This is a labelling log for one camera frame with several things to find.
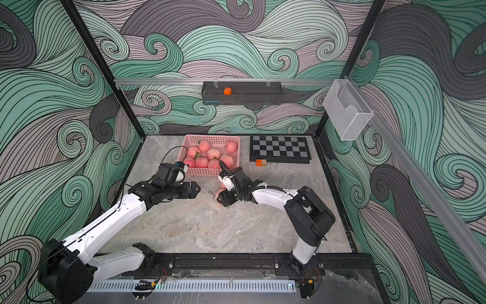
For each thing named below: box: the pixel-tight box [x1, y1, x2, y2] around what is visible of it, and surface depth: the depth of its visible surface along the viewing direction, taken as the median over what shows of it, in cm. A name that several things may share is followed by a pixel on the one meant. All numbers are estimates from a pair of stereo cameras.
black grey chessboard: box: [249, 135, 312, 165], surface depth 110 cm
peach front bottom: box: [194, 157, 209, 168], surface depth 103 cm
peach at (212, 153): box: [206, 147, 221, 161], surface depth 106 cm
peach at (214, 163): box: [207, 158, 221, 169], surface depth 100 cm
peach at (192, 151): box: [187, 145, 202, 159], surface depth 106 cm
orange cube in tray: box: [223, 86, 233, 95], surface depth 90 cm
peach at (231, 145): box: [225, 139, 238, 153], surface depth 109 cm
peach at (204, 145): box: [198, 139, 211, 152], surface depth 110 cm
